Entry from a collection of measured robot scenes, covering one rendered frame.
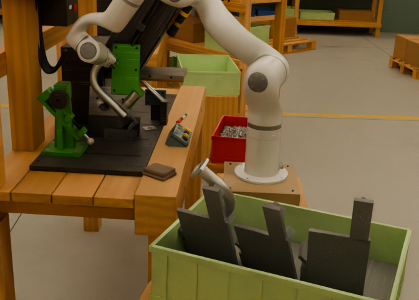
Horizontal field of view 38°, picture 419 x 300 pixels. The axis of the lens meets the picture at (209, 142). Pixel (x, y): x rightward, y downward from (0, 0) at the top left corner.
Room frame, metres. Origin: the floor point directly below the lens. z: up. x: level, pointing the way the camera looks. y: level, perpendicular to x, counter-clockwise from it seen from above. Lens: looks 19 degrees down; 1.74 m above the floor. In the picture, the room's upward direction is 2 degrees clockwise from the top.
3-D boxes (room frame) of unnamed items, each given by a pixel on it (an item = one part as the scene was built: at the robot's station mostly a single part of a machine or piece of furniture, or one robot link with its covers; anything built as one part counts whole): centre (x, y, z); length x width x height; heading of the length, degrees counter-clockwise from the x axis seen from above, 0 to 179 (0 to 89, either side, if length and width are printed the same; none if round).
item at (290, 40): (9.44, -0.88, 0.22); 1.20 x 0.80 x 0.44; 132
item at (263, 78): (2.00, -0.18, 1.22); 0.19 x 0.12 x 0.24; 160
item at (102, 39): (2.73, 0.55, 1.07); 0.30 x 0.18 x 0.34; 177
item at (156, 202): (2.60, 0.14, 0.82); 1.50 x 0.14 x 0.15; 177
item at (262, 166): (2.03, -0.19, 1.01); 0.19 x 0.19 x 0.18
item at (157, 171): (2.03, 0.17, 0.91); 0.10 x 0.08 x 0.03; 56
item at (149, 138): (2.62, 0.42, 0.89); 1.10 x 0.42 x 0.02; 177
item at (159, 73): (2.69, 0.31, 1.11); 0.39 x 0.16 x 0.03; 87
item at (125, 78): (2.54, 0.36, 1.17); 0.13 x 0.12 x 0.20; 177
